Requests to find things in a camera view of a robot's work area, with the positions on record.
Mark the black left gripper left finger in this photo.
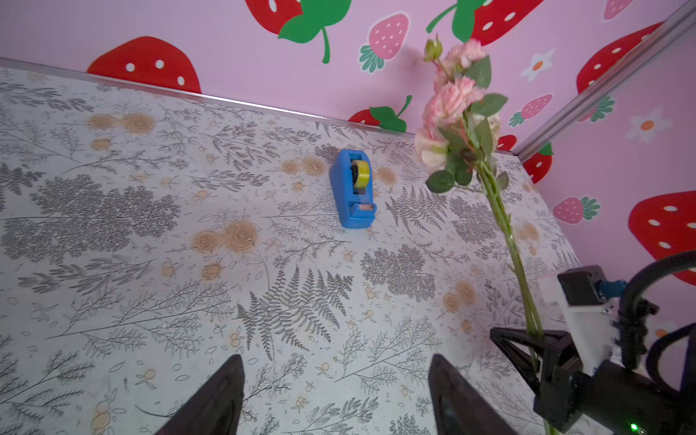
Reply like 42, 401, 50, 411
156, 355, 245, 435

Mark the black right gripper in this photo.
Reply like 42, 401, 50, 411
489, 327, 695, 434

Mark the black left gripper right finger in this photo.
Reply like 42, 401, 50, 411
428, 353, 517, 435

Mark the artificial pink flower bouquet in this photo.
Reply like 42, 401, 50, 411
415, 37, 543, 338

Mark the yellow-green tape roll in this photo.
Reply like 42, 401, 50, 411
351, 159, 371, 192

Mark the blue tape dispenser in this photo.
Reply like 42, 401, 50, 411
329, 150, 377, 229

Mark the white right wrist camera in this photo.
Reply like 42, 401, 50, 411
538, 266, 627, 376

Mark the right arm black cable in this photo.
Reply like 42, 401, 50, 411
616, 248, 696, 393

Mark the aluminium corner post right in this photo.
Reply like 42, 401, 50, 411
511, 0, 695, 161

